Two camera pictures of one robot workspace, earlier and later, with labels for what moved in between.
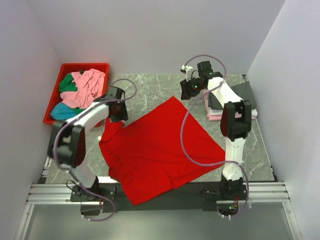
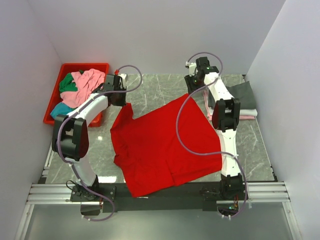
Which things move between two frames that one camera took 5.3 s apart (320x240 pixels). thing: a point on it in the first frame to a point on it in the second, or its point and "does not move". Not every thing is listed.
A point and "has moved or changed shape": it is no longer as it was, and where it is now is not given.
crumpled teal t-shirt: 62,111 does not move
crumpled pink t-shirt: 89,88 does not move
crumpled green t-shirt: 67,84 does not move
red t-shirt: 143,153 has moved or changed shape
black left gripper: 123,116 to 122,103
